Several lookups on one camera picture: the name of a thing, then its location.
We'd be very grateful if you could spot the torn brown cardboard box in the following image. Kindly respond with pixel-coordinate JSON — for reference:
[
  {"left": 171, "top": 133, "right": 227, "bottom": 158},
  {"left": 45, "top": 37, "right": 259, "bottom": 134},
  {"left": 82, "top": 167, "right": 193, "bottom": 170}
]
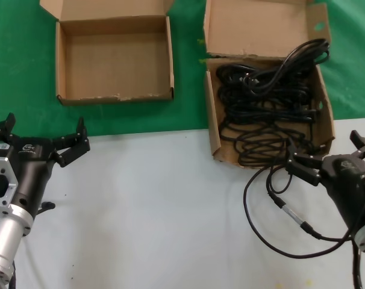
[{"left": 202, "top": 0, "right": 337, "bottom": 171}]

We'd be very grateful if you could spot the looped black power cable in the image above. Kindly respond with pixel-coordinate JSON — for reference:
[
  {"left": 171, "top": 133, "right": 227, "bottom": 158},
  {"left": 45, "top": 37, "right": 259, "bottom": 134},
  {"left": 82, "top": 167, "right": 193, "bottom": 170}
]
[{"left": 244, "top": 38, "right": 331, "bottom": 89}]

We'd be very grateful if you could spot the silver left wrist bracket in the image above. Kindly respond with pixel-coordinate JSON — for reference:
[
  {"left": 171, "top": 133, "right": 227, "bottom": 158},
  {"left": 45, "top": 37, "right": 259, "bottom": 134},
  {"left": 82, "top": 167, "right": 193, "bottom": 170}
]
[{"left": 0, "top": 143, "right": 20, "bottom": 216}]

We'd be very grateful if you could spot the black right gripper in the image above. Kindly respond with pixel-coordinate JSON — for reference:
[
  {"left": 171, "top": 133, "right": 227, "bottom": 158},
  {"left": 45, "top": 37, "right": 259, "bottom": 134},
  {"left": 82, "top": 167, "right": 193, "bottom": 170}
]
[{"left": 285, "top": 129, "right": 365, "bottom": 231}]

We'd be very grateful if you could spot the small black knob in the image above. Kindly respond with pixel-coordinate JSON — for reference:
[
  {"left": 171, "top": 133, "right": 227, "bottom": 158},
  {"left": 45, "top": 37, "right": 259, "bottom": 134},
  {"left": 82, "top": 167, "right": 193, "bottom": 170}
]
[{"left": 34, "top": 202, "right": 56, "bottom": 216}]

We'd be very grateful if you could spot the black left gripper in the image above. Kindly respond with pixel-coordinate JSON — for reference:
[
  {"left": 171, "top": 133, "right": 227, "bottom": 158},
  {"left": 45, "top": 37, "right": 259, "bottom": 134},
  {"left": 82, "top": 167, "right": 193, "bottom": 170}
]
[{"left": 0, "top": 113, "right": 91, "bottom": 217}]

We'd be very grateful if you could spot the green cloth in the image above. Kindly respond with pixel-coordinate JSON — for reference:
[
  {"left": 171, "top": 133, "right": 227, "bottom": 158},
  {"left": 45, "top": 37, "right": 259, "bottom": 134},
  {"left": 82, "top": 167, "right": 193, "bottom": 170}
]
[{"left": 0, "top": 0, "right": 365, "bottom": 142}]

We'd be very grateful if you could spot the shallow brown cardboard box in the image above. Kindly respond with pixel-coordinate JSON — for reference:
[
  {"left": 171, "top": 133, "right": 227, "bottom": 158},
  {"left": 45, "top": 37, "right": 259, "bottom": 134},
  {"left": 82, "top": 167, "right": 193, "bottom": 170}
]
[{"left": 39, "top": 0, "right": 176, "bottom": 107}]

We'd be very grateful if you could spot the black robot cable with connector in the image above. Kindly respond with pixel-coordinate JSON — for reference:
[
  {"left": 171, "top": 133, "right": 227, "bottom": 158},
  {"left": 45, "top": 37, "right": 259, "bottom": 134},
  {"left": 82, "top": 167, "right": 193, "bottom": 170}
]
[{"left": 243, "top": 156, "right": 364, "bottom": 289}]

